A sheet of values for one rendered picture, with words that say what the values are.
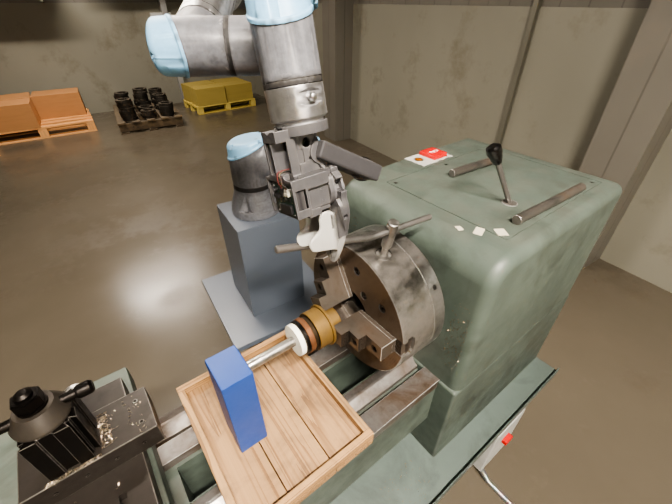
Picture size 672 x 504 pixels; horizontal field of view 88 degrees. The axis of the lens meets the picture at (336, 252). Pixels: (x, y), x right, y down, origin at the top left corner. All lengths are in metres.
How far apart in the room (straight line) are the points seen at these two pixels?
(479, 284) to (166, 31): 0.65
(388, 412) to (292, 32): 0.77
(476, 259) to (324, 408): 0.47
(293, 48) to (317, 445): 0.72
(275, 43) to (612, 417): 2.18
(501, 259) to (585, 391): 1.67
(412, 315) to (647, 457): 1.71
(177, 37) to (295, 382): 0.73
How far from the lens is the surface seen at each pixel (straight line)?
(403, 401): 0.92
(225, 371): 0.68
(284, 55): 0.45
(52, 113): 7.21
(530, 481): 1.94
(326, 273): 0.74
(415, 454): 1.23
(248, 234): 1.07
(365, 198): 0.90
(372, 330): 0.73
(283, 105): 0.46
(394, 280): 0.68
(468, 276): 0.74
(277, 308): 1.28
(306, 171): 0.48
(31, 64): 7.84
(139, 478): 0.80
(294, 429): 0.86
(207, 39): 0.56
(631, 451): 2.24
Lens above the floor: 1.65
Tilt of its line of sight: 36 degrees down
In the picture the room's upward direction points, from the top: straight up
